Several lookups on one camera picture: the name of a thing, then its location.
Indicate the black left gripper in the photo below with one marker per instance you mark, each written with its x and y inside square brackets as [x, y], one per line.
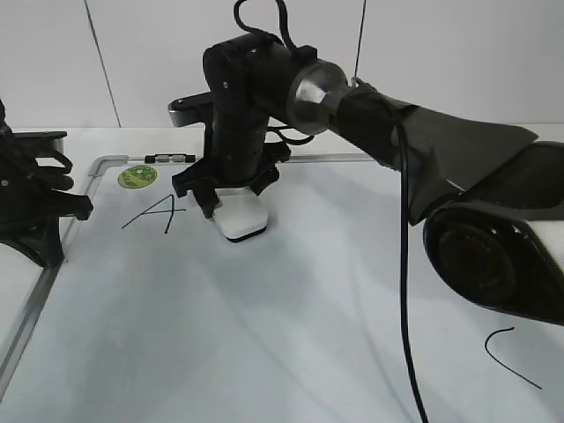
[24, 178]

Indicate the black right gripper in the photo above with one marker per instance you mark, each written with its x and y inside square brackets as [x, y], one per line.
[235, 156]

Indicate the white whiteboard eraser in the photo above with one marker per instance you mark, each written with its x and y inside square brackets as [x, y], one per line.
[240, 214]

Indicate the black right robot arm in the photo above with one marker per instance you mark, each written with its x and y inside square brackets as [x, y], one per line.
[489, 195]

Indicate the round green magnet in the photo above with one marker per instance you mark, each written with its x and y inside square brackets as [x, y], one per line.
[137, 177]

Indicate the black and silver frame clip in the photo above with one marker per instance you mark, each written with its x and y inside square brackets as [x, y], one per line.
[170, 158]

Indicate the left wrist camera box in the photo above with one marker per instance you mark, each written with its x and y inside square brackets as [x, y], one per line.
[41, 143]

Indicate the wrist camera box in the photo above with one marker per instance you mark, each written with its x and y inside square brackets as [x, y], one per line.
[190, 110]
[41, 143]

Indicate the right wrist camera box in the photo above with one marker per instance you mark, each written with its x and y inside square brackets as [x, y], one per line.
[190, 110]

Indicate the white whiteboard with grey frame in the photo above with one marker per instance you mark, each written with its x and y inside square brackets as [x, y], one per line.
[156, 317]

